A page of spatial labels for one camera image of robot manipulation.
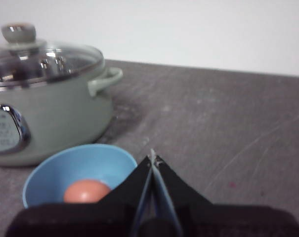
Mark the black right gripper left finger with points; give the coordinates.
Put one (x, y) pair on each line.
(90, 219)

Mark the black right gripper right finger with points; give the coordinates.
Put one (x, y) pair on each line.
(226, 222)

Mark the brown egg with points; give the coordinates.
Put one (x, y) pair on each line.
(86, 191)

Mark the glass lid with green knob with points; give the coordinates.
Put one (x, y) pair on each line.
(18, 32)

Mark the pale green electric steamer pot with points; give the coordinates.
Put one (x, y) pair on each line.
(60, 116)

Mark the blue ribbed bowl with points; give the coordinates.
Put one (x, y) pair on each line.
(53, 172)

